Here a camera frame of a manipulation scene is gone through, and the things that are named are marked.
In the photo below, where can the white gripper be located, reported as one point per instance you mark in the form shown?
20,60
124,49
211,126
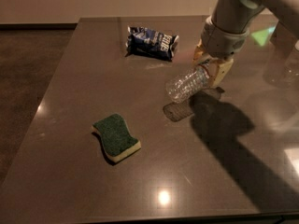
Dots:
221,44

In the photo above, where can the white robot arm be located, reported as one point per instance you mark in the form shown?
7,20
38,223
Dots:
227,28

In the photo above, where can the green and yellow sponge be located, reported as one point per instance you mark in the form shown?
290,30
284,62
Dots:
116,140

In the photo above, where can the blue crumpled chip bag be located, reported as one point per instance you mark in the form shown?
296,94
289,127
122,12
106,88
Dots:
143,40

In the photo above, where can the clear plastic water bottle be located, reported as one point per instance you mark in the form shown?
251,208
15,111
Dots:
187,84

